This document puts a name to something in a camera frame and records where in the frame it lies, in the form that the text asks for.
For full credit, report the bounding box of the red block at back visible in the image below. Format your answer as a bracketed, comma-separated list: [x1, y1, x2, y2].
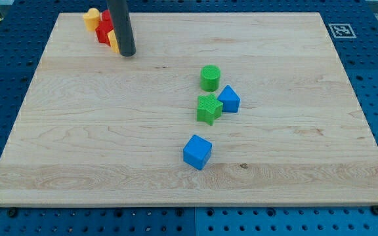
[101, 9, 111, 22]

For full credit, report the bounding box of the green cylinder block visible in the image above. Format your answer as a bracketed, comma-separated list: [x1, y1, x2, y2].
[200, 65, 221, 92]

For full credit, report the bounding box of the green star block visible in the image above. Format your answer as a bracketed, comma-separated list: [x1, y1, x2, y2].
[196, 93, 223, 126]

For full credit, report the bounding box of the white fiducial marker tag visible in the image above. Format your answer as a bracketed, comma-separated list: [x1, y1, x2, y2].
[328, 23, 356, 39]

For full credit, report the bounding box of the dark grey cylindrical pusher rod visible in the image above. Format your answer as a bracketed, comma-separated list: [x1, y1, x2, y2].
[106, 0, 136, 57]

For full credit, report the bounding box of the blue cube block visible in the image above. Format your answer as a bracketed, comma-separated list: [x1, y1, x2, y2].
[183, 135, 213, 170]

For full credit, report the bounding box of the light wooden board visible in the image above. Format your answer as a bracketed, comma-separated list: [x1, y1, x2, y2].
[0, 12, 378, 208]

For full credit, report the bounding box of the yellow block behind rod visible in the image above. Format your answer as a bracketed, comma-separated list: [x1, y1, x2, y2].
[107, 30, 120, 53]

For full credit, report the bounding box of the blue triangle block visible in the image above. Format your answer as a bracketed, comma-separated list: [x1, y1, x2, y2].
[217, 85, 240, 113]

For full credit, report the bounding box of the yellow heart block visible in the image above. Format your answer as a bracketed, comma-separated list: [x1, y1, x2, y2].
[82, 8, 100, 31]

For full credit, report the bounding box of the red star block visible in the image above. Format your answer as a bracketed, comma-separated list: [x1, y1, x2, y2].
[95, 20, 114, 46]

